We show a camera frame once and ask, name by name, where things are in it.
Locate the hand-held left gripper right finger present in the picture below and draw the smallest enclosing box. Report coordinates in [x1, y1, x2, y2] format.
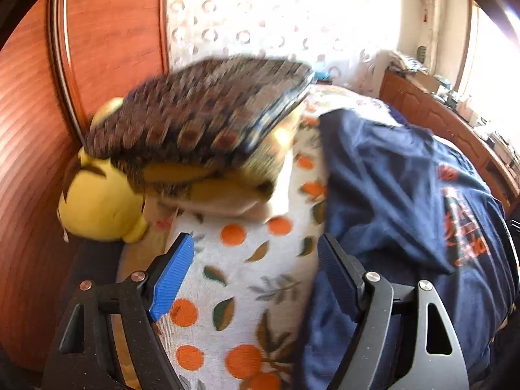
[317, 233, 470, 390]

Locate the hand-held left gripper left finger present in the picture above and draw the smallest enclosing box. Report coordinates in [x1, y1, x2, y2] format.
[41, 232, 196, 390]

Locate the navy blue t-shirt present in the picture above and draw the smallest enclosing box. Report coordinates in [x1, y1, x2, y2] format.
[292, 108, 520, 390]

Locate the orange-print white bed sheet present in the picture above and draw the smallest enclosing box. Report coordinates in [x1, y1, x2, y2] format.
[116, 85, 338, 390]

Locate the yellow plush toy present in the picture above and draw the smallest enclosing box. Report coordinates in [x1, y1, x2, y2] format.
[57, 97, 293, 244]

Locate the brown patterned cushion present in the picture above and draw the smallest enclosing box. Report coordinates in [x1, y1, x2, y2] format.
[83, 58, 316, 171]

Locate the floral fleece blanket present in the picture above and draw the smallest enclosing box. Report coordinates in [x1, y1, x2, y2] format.
[309, 83, 407, 126]

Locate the wooden sideboard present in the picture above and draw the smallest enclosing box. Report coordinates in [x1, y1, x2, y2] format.
[380, 69, 520, 212]

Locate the cardboard box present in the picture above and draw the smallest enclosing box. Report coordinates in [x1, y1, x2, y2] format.
[410, 69, 443, 91]

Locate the patterned folded cloth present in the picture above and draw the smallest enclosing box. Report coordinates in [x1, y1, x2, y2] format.
[386, 50, 424, 74]

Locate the bright window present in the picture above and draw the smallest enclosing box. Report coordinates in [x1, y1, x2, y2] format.
[459, 0, 520, 106]

